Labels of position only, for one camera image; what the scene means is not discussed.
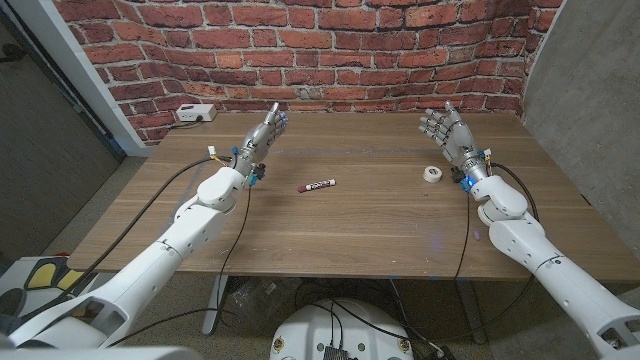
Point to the clear plastic bag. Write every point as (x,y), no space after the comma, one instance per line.
(260,300)

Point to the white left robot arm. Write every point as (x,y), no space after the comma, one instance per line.
(160,255)

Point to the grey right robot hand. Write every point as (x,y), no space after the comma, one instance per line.
(457,140)

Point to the white robot torso edge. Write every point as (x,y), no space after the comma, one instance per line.
(100,354)

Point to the grey table leg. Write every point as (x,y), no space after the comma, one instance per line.
(472,312)
(214,305)

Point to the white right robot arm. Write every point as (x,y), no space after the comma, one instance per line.
(550,270)

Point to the red and white marker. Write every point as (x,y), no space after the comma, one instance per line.
(317,185)

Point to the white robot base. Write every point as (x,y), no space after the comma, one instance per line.
(310,330)

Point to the white tape roll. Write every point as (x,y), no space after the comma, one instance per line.
(432,174)

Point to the white yellow black device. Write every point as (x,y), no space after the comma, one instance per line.
(42,275)

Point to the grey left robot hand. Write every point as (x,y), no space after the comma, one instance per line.
(255,142)

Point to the white power strip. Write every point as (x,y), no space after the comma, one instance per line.
(196,112)

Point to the red brick printed backdrop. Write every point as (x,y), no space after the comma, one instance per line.
(310,55)

